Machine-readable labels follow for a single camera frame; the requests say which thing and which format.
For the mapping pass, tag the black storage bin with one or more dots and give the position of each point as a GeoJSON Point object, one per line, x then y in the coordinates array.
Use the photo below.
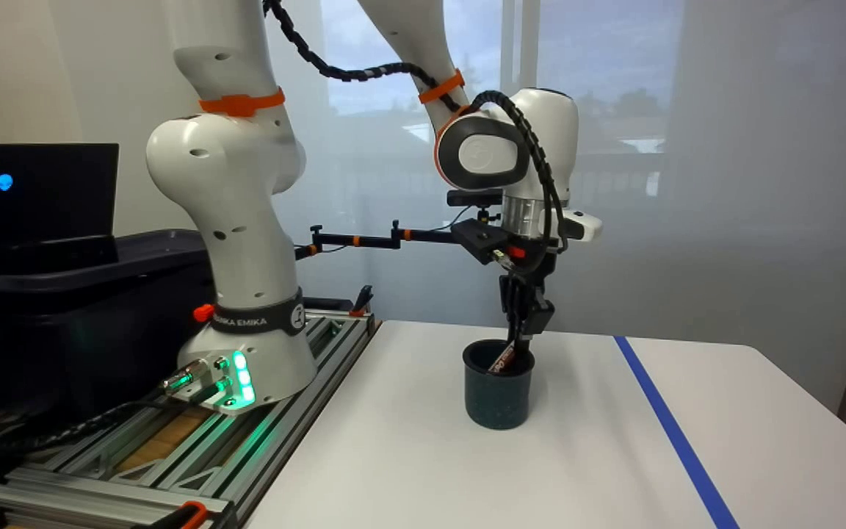
{"type": "Point", "coordinates": [80, 332]}

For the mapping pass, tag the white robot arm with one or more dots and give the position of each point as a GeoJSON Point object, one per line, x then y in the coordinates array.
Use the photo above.
{"type": "Point", "coordinates": [235, 196]}

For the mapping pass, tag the black computer monitor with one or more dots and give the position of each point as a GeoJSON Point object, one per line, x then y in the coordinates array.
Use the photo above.
{"type": "Point", "coordinates": [30, 206]}

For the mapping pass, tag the aluminium extrusion base frame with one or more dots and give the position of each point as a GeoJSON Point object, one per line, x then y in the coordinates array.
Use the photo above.
{"type": "Point", "coordinates": [247, 451]}

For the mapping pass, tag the blue tape strip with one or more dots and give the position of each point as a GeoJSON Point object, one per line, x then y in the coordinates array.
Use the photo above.
{"type": "Point", "coordinates": [675, 431]}

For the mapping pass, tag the white window frame post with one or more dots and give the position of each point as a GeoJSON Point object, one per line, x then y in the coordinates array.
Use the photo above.
{"type": "Point", "coordinates": [520, 40]}

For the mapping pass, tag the black camera on mount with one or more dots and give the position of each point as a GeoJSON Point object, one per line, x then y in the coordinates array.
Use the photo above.
{"type": "Point", "coordinates": [470, 197]}

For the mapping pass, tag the dark teal mug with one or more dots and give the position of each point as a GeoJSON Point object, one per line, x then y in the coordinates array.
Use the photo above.
{"type": "Point", "coordinates": [497, 400]}

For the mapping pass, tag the black articulated camera mount arm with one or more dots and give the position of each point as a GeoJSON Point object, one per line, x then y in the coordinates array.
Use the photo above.
{"type": "Point", "coordinates": [373, 238]}

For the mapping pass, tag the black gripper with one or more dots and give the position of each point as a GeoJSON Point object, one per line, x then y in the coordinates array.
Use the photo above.
{"type": "Point", "coordinates": [526, 296]}

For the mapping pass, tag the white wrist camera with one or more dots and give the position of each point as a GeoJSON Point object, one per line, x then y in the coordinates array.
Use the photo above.
{"type": "Point", "coordinates": [586, 228]}

